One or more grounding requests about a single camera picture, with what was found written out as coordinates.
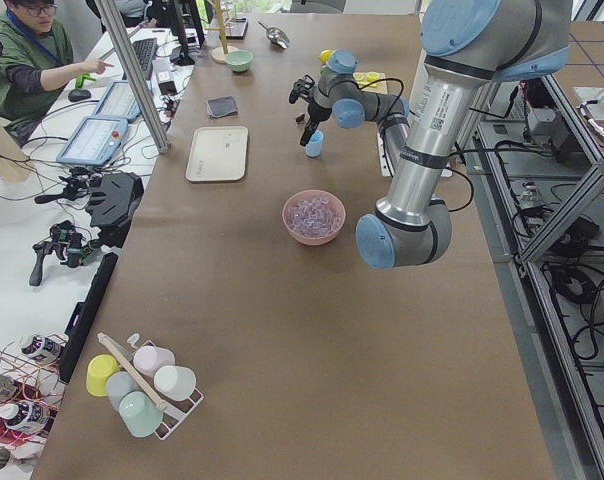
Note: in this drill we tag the wooden rack handle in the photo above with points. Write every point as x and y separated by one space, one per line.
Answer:
118 353

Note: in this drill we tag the black plastic housing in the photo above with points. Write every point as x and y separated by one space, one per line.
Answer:
112 202

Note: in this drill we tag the light blue plastic cup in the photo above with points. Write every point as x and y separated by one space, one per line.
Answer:
314 146

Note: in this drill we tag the metal ice scoop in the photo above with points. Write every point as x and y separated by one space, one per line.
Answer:
276 36

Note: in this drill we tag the pink bowl of ice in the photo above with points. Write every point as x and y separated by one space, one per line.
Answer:
313 217

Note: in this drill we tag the yellow plastic cup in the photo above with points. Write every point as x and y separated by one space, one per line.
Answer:
99 370

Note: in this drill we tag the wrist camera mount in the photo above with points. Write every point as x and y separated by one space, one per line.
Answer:
303 89

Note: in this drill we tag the person in green shirt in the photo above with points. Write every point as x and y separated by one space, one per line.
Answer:
36 64

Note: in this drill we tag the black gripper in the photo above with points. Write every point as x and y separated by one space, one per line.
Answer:
314 112

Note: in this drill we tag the white plastic cup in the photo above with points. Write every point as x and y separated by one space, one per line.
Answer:
175 382

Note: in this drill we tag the mint green plastic cup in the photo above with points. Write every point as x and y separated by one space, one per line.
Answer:
140 415

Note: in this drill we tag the teach pendant near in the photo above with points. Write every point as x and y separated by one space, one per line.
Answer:
94 142

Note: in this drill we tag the grey plastic cup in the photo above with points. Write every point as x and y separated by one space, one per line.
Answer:
118 386

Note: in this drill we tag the aluminium frame post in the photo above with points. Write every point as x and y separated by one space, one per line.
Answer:
126 55

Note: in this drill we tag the black keyboard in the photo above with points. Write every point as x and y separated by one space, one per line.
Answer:
145 52

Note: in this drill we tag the whole yellow lemon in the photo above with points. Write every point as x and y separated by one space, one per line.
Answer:
325 55

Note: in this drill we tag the mint green bowl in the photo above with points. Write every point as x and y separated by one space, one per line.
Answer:
239 61

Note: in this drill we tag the pink plastic cup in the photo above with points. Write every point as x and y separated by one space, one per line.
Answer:
148 359

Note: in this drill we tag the beige rabbit tray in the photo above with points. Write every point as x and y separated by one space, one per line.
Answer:
217 154

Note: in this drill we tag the wooden cutting board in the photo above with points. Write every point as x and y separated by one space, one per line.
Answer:
375 87

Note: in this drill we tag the teach pendant far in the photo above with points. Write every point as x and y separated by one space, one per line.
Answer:
118 100

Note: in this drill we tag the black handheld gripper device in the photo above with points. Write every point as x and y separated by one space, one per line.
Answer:
69 246

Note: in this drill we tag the wooden cup tree stand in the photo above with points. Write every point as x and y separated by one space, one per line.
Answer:
219 54

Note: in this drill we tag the grey folded cloth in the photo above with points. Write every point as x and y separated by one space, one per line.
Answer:
221 107

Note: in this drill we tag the white wire cup rack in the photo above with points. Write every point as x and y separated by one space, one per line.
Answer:
177 411

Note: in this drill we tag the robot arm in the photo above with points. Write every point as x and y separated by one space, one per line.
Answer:
467 44

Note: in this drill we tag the teach pendant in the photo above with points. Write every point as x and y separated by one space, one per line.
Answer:
118 100
94 142

